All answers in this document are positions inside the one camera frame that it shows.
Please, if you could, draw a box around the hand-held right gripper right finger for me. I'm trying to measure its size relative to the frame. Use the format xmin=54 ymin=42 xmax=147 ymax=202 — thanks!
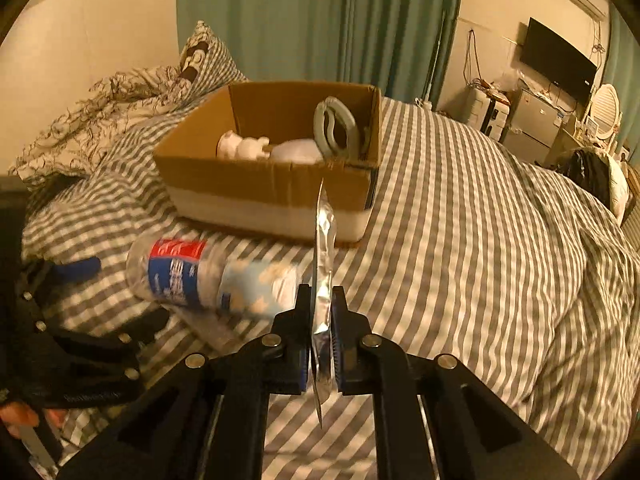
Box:
xmin=331 ymin=285 xmax=581 ymax=480

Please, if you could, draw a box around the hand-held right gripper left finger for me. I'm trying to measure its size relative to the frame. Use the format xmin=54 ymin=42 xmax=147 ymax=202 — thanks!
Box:
xmin=57 ymin=284 xmax=312 ymax=480

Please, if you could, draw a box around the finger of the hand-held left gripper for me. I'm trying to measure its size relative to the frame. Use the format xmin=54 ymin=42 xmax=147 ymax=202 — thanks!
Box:
xmin=50 ymin=307 xmax=172 ymax=361
xmin=20 ymin=256 xmax=103 ymax=293

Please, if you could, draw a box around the silver foil packet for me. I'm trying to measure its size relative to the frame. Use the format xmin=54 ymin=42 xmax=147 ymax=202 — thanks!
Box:
xmin=308 ymin=177 xmax=341 ymax=429

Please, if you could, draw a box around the cardboard box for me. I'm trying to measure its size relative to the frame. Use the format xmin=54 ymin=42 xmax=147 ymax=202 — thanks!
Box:
xmin=152 ymin=81 xmax=384 ymax=249

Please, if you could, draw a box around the person's left hand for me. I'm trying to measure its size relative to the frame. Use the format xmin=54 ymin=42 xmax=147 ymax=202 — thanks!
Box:
xmin=0 ymin=400 xmax=67 ymax=439

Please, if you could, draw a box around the clear plastic bottle blue label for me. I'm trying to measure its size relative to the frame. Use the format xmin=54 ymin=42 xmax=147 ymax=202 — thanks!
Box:
xmin=126 ymin=237 xmax=304 ymax=319

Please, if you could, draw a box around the grey white striped duvet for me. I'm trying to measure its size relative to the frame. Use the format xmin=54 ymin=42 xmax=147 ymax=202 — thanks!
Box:
xmin=20 ymin=94 xmax=640 ymax=480

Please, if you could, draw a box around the branch print blanket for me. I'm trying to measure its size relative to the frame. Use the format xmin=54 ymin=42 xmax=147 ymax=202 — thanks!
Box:
xmin=9 ymin=64 xmax=197 ymax=177

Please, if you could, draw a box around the white round object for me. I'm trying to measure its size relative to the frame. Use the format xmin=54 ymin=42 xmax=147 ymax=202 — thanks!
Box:
xmin=270 ymin=140 xmax=326 ymax=165

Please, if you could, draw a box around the brown white plush toy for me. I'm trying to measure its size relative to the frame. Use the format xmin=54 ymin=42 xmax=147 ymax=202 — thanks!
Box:
xmin=179 ymin=41 xmax=212 ymax=82

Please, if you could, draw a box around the grey striped pillow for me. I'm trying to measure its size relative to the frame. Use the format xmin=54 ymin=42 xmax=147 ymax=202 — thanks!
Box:
xmin=177 ymin=20 xmax=252 ymax=113

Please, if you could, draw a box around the white appliance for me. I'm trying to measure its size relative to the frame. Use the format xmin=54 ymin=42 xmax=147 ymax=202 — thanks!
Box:
xmin=462 ymin=85 xmax=512 ymax=142

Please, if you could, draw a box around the silver small fridge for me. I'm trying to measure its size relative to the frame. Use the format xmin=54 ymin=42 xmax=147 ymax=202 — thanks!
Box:
xmin=500 ymin=87 xmax=564 ymax=164

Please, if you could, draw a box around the black bag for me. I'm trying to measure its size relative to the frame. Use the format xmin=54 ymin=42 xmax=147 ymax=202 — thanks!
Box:
xmin=559 ymin=148 xmax=614 ymax=207

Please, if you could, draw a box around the metal pole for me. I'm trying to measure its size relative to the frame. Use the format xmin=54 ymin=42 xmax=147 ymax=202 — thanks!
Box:
xmin=425 ymin=9 xmax=447 ymax=107

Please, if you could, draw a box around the white cushion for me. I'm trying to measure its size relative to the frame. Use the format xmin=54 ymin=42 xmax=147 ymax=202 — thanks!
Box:
xmin=604 ymin=154 xmax=632 ymax=223

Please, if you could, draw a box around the teal curtain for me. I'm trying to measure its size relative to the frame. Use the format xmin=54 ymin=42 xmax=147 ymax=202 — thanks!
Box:
xmin=176 ymin=0 xmax=466 ymax=112

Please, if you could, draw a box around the white oval mirror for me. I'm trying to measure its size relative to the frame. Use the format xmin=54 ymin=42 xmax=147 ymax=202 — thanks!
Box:
xmin=589 ymin=83 xmax=622 ymax=144

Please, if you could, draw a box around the black wall television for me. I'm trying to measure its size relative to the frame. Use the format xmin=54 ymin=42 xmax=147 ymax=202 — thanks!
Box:
xmin=518 ymin=17 xmax=600 ymax=107

